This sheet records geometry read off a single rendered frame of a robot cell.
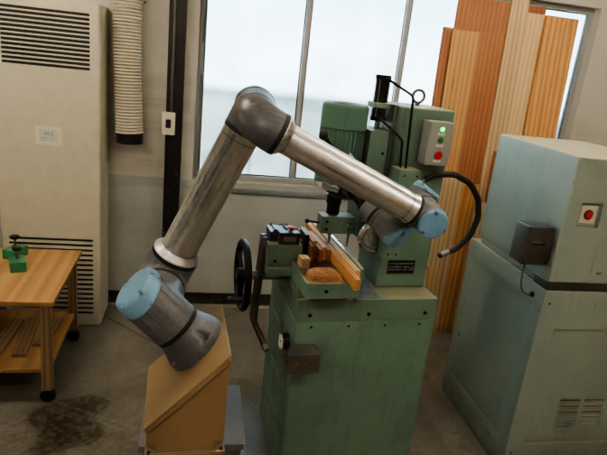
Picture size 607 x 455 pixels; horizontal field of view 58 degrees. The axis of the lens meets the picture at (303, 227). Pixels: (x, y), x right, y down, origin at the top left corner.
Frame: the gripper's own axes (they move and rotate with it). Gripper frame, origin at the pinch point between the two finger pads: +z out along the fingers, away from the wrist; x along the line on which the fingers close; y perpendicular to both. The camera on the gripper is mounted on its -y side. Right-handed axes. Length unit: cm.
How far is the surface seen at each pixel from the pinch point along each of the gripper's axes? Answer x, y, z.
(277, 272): 39.5, -26.6, -4.9
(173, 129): 42, -80, 132
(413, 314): 10, -53, -45
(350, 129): -15.0, -6.5, 11.2
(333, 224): 10.9, -31.1, -2.4
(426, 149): -32.1, -18.0, -9.3
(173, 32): 6, -50, 158
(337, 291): 26.2, -21.2, -27.9
